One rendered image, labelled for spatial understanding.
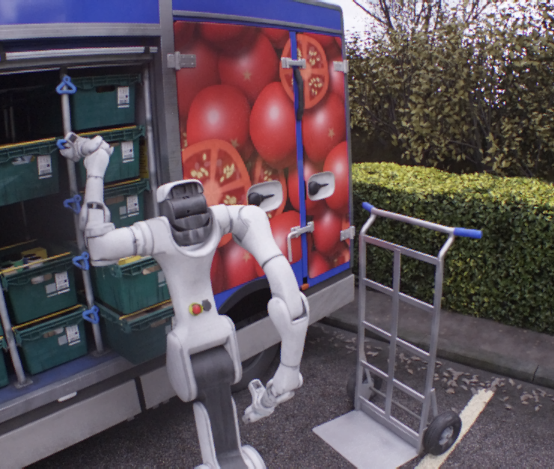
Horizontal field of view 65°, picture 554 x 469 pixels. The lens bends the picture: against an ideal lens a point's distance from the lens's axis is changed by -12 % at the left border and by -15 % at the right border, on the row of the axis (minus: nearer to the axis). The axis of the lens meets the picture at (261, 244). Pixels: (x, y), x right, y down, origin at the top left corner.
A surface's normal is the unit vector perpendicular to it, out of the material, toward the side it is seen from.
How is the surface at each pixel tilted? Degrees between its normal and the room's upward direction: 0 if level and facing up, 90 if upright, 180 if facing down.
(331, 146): 90
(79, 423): 90
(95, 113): 91
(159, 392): 90
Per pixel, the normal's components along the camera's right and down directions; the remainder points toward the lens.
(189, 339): 0.54, -0.11
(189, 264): 0.04, 0.64
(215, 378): 0.58, 0.10
